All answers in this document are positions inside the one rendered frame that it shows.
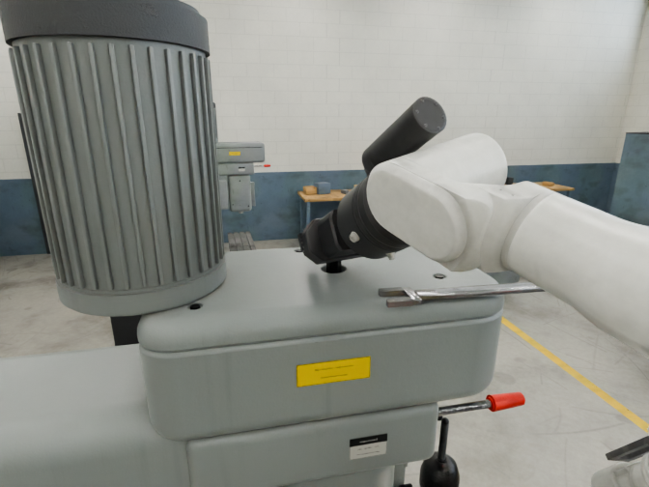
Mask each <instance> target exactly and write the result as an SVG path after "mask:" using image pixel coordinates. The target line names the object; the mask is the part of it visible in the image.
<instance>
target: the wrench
mask: <svg viewBox="0 0 649 487"><path fill-rule="evenodd" d="M533 292H546V291H545V290H543V289H541V288H540V287H538V286H536V285H535V284H533V283H531V282H518V283H504V284H491V285H477V286H464V287H450V288H436V289H423V290H414V291H413V290H412V289H411V288H410V287H403V288H402V287H394V288H380V289H379V292H378V294H379V295H380V297H394V296H403V295H405V296H406V297H405V298H392V299H387V300H386V306H387V307H388V308H390V307H402V306H412V305H418V304H422V301H431V300H444V299H456V298H469V297H482V296H494V295H508V294H520V293H533Z"/></svg>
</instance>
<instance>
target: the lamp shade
mask: <svg viewBox="0 0 649 487"><path fill-rule="evenodd" d="M437 454H438V451H435V452H434V454H433V456H432V457H431V458H429V459H426V460H424V461H423V462H422V464H421V467H420V475H419V484H420V487H459V485H460V474H459V470H458V467H457V463H456V461H455V460H454V459H453V458H452V457H451V456H450V455H448V454H447V453H446V454H445V459H444V460H443V461H441V460H439V459H438V458H437Z"/></svg>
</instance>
